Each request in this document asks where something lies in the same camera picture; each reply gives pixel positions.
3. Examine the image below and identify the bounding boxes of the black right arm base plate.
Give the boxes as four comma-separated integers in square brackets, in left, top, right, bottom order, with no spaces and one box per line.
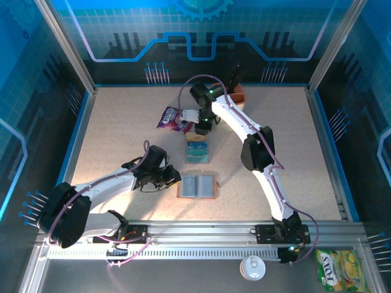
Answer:
[254,224,312,245]

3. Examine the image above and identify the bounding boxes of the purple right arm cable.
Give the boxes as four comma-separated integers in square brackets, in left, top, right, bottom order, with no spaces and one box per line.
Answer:
[177,74,321,266]

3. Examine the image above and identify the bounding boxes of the black handled knife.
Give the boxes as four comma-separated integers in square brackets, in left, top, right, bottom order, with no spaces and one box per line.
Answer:
[228,62,243,87]
[228,75,244,93]

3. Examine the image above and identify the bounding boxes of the brown card holder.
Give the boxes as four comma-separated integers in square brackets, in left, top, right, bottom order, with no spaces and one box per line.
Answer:
[177,174,220,200]

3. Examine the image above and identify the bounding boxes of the cream orange knife block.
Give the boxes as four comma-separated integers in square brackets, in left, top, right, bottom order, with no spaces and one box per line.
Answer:
[210,82,247,112]

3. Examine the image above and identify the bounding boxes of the thin black left gripper wire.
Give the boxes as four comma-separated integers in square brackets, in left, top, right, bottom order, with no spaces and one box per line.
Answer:
[139,182,161,194]

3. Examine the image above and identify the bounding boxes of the aluminium side rail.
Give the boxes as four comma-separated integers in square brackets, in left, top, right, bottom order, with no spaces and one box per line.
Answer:
[56,87,98,196]
[306,87,349,221]

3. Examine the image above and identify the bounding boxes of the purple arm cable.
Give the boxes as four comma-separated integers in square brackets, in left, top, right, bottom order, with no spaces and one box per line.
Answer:
[177,74,321,266]
[47,140,153,270]

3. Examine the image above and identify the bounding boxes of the aluminium frame post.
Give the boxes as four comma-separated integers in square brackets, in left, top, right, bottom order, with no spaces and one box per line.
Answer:
[34,0,98,95]
[306,0,369,94]

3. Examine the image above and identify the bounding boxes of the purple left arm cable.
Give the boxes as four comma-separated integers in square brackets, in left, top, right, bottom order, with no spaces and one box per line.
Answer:
[47,140,153,270]

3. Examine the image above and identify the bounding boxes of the white slotted cable duct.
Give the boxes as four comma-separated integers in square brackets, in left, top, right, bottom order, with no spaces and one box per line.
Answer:
[45,245,282,262]

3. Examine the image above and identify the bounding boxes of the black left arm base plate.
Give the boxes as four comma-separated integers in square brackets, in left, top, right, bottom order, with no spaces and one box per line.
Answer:
[92,224,153,245]

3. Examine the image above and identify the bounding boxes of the black controller box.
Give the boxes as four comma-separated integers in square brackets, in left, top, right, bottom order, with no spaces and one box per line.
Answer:
[277,245,302,265]

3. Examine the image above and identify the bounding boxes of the white tin can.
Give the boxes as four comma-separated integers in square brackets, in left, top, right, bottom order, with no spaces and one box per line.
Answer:
[239,255,267,281]

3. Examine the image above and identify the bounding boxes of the clear plastic tray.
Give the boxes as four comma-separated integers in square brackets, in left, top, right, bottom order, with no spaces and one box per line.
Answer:
[184,131,212,165]

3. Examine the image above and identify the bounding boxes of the blue card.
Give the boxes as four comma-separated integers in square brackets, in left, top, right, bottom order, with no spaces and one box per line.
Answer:
[186,140,209,151]

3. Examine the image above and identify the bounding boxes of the purple candy bag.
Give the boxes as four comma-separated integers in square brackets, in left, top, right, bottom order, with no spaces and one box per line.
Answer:
[156,106,197,134]

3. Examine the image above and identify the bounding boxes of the tan card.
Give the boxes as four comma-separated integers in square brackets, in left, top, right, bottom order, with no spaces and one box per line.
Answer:
[185,132,206,143]

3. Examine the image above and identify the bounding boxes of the dark teal card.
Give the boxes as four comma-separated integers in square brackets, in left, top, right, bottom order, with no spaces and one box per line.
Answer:
[186,147,210,157]

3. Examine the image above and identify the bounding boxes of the green yellow candy bag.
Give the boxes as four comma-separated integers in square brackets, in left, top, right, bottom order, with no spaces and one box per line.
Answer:
[314,249,369,292]

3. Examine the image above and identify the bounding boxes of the aluminium mounting rail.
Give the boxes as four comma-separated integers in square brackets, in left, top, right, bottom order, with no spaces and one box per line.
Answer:
[36,220,367,247]

